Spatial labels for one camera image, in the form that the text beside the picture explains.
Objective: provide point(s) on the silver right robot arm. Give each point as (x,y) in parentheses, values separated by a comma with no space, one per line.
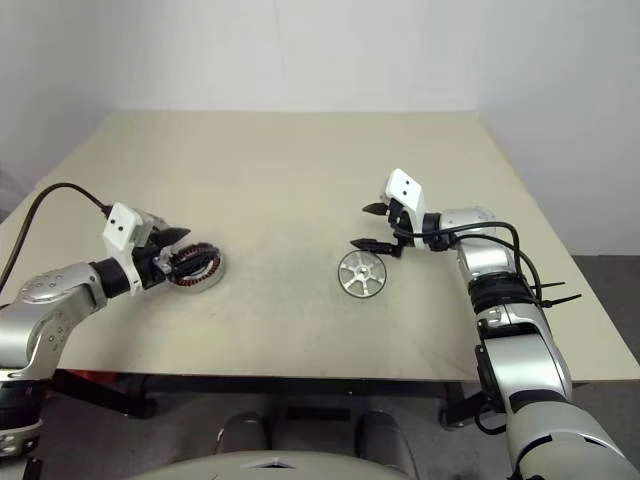
(525,350)

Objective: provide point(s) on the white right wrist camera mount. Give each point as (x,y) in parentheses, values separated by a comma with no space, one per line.
(407,187)

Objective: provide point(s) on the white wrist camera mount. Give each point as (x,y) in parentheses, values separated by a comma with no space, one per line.
(122,227)
(407,187)

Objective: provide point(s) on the motor stator with copper windings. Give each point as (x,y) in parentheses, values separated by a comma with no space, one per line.
(205,282)

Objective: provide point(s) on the black table frame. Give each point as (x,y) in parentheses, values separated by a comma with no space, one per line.
(300,385)

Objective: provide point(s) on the black table caster wheel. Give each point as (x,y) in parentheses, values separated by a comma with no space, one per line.
(452,417)

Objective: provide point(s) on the red object under table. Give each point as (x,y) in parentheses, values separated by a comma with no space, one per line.
(95,375)

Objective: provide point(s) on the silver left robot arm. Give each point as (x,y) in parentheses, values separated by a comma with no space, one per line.
(55,285)

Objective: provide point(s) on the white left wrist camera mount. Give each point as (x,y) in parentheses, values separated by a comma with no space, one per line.
(122,227)

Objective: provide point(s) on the silver spoked wheel disc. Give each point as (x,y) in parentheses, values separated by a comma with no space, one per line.
(361,274)

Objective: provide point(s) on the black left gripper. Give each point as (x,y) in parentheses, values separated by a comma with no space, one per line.
(150,265)

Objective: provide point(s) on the dark rounded shape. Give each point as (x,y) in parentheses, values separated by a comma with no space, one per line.
(245,430)

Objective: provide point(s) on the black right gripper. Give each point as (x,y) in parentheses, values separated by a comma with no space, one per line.
(402,225)

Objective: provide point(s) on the silver robot torso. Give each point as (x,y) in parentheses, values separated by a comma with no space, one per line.
(265,470)

